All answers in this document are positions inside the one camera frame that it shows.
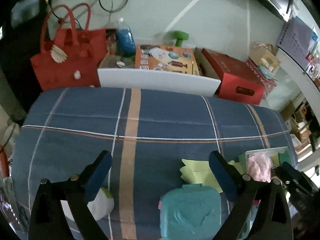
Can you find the purple perforated basket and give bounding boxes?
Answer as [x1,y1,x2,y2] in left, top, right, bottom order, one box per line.
[277,17,318,70]

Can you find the white desk shelf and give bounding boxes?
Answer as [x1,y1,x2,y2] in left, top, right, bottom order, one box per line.
[277,48,319,113]

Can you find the teal plastic case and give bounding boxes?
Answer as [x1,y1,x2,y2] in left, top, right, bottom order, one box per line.
[159,184,221,240]

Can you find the green yellow scrub sponge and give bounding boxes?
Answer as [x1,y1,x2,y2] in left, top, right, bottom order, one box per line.
[270,151,291,166]

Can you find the red cardboard box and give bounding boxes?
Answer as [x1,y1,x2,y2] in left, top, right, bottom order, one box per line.
[200,49,265,105]

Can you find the green dumbbell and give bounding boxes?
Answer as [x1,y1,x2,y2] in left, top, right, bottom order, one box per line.
[173,30,189,47]

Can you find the red felt tote bag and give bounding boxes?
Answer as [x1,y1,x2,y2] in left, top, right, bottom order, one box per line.
[30,3,107,91]

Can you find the blue label water bottle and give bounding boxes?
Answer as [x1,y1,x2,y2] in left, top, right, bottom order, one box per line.
[116,18,136,57]

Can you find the blue plaid tablecloth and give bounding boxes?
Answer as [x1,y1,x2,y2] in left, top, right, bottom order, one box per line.
[12,87,298,239]

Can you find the pink white knitted cloth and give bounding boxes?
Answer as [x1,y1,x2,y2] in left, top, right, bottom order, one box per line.
[247,155,272,183]

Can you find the patterned red gift box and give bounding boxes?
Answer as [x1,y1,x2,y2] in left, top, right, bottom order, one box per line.
[246,59,277,99]

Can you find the lime green cloth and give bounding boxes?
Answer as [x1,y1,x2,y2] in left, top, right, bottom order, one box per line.
[180,159,228,193]

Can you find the orange toy box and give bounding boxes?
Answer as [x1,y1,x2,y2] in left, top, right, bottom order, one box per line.
[135,44,200,76]

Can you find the leopard print scrunchie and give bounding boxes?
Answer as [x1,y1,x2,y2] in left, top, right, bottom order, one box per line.
[271,165,285,181]

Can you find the teal rimmed white tray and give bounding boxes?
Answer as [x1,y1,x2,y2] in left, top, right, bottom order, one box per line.
[238,147,291,172]

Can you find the white pill bottle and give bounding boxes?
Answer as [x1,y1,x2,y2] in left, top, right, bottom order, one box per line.
[60,187,114,222]

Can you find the white storage bin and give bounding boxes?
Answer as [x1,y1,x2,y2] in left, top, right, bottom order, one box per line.
[98,48,221,96]

